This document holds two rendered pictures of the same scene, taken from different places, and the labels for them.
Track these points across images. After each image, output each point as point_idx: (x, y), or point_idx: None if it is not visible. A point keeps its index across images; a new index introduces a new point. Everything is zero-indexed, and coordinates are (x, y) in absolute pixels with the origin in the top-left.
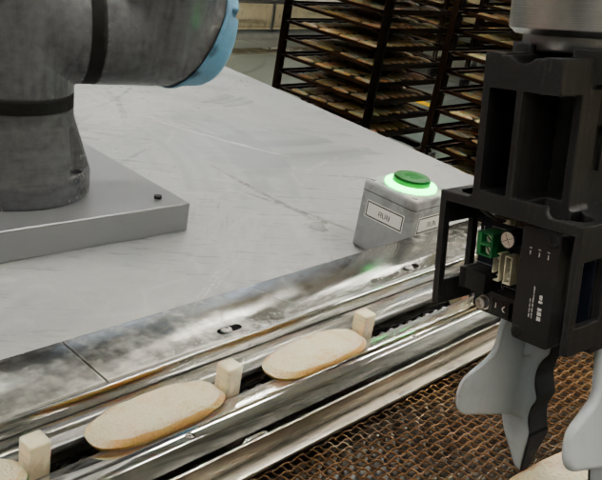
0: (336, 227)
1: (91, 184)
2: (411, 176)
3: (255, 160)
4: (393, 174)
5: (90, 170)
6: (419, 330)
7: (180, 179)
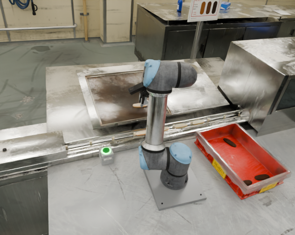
0: (112, 169)
1: (159, 176)
2: (106, 149)
3: (110, 202)
4: (108, 151)
5: (158, 183)
6: (128, 131)
7: (136, 191)
